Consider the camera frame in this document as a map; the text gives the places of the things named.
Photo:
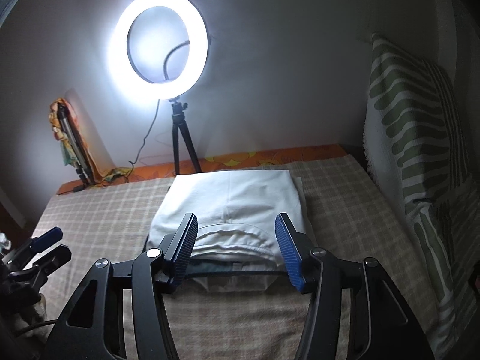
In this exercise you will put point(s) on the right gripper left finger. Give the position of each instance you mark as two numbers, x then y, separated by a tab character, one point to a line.
177	249

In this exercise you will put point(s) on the white ring light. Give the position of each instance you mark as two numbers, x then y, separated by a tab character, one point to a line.
157	50

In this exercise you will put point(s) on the folded tripod with colourful cloth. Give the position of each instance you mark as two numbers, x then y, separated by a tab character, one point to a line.
81	145

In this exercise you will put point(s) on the white garment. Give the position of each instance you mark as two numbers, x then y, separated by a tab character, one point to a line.
236	212

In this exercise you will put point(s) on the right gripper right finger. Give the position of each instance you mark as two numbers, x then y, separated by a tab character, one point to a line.
295	250

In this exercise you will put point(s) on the orange floral bed sheet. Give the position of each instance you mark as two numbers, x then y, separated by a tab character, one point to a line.
244	160

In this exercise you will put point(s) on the green striped pillow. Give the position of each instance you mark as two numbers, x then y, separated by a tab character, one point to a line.
416	150

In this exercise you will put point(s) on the dark folded garment underneath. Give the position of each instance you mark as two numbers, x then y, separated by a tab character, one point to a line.
217	276

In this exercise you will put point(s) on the black light tripod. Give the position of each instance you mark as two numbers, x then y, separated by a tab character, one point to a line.
180	127

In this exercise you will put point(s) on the pink plaid bed blanket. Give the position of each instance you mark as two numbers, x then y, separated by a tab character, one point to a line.
237	314

